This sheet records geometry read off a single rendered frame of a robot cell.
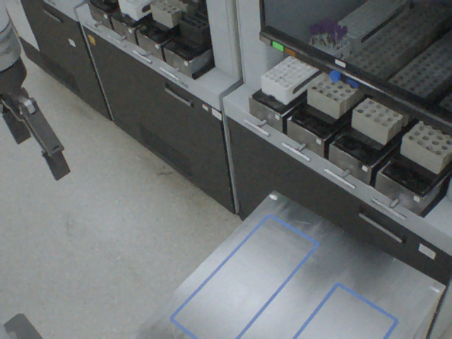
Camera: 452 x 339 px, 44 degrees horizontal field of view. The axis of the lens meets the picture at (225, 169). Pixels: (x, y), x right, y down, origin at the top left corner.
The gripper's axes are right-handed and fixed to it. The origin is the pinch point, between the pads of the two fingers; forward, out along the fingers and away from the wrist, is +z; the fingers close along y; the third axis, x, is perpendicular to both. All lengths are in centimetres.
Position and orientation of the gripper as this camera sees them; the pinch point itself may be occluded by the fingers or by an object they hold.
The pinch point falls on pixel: (40, 152)
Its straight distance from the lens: 104.7
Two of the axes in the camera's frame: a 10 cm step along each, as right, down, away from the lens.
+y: 6.9, 4.8, -5.4
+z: 1.0, 6.7, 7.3
